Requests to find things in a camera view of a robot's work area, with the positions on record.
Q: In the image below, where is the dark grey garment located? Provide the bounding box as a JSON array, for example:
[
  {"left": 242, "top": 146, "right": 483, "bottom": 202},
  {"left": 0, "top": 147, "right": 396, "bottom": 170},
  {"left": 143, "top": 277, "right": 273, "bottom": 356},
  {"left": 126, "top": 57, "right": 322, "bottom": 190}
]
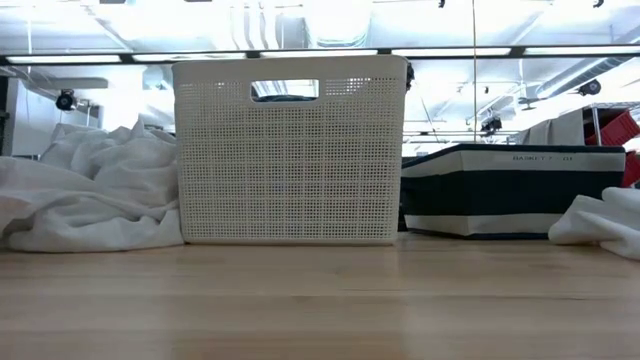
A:
[{"left": 253, "top": 94, "right": 319, "bottom": 103}]

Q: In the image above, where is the white perforated plastic basket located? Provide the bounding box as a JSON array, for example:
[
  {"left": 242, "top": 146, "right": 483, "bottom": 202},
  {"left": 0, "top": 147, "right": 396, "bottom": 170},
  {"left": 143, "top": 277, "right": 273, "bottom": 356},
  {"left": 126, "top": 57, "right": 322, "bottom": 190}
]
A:
[{"left": 171, "top": 54, "right": 409, "bottom": 247}]

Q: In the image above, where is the navy white striped fabric basket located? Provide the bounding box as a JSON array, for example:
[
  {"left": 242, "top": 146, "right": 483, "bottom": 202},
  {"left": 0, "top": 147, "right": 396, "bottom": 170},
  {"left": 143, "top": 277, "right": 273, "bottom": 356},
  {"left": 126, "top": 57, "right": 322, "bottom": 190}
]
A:
[{"left": 398, "top": 143, "right": 627, "bottom": 241}]

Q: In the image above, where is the black ceiling spotlight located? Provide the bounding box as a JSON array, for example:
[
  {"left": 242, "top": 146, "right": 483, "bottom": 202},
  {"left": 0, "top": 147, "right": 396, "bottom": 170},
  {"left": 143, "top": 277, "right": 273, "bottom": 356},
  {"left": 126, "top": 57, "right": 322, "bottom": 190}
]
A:
[
  {"left": 54, "top": 88, "right": 79, "bottom": 113},
  {"left": 577, "top": 78, "right": 603, "bottom": 97},
  {"left": 480, "top": 115, "right": 504, "bottom": 135}
]

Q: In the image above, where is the thin vertical pole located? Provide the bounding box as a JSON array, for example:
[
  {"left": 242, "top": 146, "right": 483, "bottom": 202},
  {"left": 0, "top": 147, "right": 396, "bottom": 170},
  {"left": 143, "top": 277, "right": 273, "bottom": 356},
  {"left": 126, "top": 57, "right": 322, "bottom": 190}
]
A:
[{"left": 471, "top": 0, "right": 478, "bottom": 145}]

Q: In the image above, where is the large white cloth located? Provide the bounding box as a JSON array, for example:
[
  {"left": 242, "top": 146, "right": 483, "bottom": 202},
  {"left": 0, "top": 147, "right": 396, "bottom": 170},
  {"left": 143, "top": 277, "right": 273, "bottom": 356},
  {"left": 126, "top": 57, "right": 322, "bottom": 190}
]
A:
[{"left": 0, "top": 118, "right": 185, "bottom": 254}]

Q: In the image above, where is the grey cloth cover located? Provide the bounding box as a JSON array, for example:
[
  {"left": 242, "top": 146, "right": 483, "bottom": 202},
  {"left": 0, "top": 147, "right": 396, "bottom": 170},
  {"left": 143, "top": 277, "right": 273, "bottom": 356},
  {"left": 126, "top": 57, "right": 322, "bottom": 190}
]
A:
[{"left": 519, "top": 109, "right": 586, "bottom": 147}]

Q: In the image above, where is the small white cloth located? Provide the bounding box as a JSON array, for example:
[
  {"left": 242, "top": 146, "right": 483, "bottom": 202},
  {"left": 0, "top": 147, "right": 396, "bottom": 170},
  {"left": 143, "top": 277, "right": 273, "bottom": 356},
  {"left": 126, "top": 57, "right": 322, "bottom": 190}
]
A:
[{"left": 547, "top": 186, "right": 640, "bottom": 262}]

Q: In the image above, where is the red storage bin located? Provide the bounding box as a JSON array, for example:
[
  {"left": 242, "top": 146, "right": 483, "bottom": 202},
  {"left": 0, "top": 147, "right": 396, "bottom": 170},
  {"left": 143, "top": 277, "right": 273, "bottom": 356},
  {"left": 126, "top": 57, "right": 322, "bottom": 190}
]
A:
[
  {"left": 584, "top": 109, "right": 640, "bottom": 147},
  {"left": 621, "top": 149, "right": 640, "bottom": 189}
]

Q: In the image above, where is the black ceiling light rail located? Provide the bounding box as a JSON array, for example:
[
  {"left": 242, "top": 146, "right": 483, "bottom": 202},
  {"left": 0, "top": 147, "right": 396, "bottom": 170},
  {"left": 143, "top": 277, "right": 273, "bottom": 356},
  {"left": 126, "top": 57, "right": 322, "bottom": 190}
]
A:
[{"left": 0, "top": 45, "right": 640, "bottom": 67}]

